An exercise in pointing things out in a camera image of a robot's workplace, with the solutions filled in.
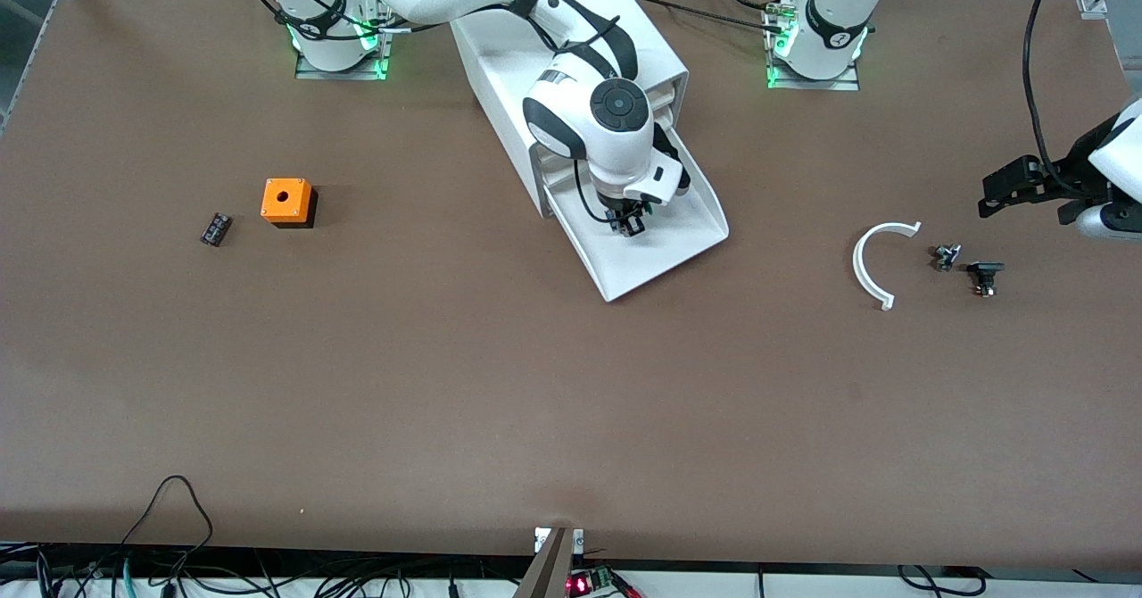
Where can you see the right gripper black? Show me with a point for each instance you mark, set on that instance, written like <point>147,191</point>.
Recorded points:
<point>632,221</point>

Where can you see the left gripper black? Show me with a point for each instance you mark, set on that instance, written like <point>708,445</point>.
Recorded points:
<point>1073,172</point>

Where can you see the white deep cabinet drawer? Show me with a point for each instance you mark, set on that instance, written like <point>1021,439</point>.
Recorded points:
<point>660,259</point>

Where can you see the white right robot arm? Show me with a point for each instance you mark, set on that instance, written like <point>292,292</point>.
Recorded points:
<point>589,125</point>

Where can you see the white shallow cabinet drawer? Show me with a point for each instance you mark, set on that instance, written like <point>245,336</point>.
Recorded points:
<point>666,103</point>
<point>553,174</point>

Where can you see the white drawer cabinet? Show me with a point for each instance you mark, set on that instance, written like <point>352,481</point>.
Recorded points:
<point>500,71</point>

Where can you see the orange button box black base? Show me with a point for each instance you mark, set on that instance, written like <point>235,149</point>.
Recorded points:
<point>285,198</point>

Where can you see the small metal valve fitting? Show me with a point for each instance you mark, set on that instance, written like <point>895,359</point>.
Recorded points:
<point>947,258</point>

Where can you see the circuit board red display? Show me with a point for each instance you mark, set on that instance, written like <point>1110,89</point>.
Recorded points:
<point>589,583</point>

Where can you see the small black terminal block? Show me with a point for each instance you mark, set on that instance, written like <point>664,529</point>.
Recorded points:
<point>216,228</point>

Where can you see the black switch component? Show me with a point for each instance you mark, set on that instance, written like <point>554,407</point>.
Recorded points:
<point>985,269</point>

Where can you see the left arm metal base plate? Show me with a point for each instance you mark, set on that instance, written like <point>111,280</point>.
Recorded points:
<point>812,86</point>

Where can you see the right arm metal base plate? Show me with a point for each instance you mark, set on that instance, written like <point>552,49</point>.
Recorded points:
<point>339,73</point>

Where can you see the grey camera mount beam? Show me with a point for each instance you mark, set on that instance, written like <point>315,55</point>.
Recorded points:
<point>549,571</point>

